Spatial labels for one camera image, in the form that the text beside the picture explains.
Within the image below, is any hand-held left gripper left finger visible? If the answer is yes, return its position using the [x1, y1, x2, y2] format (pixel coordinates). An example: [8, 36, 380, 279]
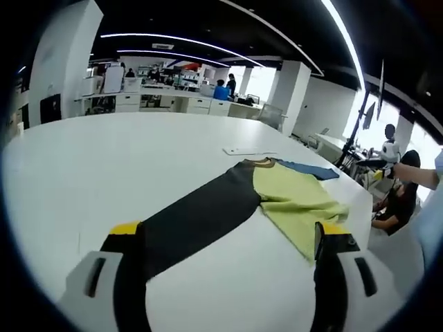
[64, 221, 153, 332]

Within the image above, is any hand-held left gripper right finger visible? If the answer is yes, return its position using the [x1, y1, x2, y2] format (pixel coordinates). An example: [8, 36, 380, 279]
[313, 221, 394, 332]

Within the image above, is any yellow blue dark garment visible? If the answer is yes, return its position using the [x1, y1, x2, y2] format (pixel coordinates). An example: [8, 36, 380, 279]
[138, 157, 350, 282]

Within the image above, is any white template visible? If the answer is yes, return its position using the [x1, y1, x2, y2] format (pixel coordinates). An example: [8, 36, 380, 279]
[222, 147, 278, 157]

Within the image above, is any black tripod stand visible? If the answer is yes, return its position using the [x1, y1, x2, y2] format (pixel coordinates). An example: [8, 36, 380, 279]
[341, 90, 370, 170]

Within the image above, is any person's light blue shirt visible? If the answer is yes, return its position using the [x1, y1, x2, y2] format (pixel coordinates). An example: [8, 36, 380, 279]
[411, 148, 443, 284]

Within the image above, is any grey office chair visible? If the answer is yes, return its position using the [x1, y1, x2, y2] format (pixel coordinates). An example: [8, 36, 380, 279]
[259, 103, 285, 131]

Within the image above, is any long ceiling light strip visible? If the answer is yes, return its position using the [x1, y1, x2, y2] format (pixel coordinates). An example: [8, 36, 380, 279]
[320, 0, 365, 91]

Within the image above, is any black cabinet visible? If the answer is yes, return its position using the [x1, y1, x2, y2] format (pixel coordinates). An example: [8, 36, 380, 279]
[39, 93, 62, 125]

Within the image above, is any white counter with drawers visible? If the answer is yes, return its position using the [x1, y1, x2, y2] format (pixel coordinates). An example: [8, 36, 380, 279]
[74, 88, 264, 118]

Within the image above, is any white printer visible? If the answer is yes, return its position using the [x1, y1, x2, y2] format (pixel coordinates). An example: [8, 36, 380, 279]
[82, 75, 105, 96]

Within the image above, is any tall white appliance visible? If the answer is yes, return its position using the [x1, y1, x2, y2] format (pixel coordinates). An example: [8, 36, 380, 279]
[103, 65, 125, 94]

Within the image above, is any white square pillar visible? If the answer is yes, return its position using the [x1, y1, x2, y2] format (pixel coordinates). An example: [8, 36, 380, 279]
[29, 0, 105, 128]

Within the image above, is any curved ceiling light strip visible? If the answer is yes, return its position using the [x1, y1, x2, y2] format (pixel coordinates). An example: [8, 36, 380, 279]
[119, 50, 231, 67]
[100, 33, 268, 68]

